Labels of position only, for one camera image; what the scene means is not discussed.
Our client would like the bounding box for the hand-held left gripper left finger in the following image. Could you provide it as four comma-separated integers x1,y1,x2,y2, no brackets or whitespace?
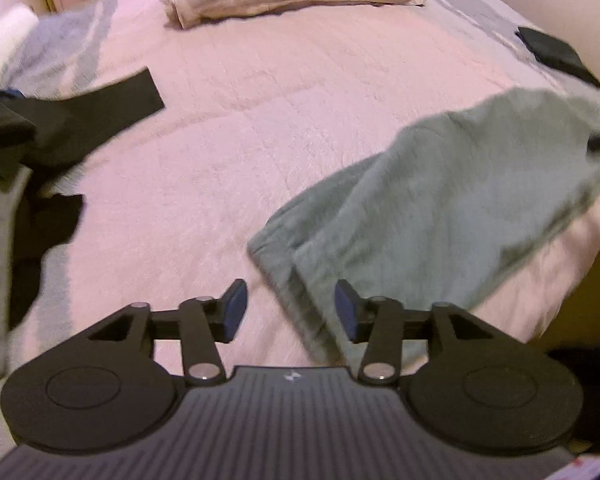
87,279,248,387

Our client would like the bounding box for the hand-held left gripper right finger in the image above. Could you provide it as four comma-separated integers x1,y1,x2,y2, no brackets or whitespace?
334,279,497,387

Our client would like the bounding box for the grey sweatshirt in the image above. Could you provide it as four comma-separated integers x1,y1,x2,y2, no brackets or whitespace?
247,87,600,367

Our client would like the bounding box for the folded black garment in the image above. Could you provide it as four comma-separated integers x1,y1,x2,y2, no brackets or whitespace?
515,25,600,89

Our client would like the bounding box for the pink grey striped blanket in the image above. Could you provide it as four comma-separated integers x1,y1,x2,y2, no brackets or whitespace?
0,0,600,376

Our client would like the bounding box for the white pillow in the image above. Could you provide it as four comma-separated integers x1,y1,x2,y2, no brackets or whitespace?
0,4,40,92

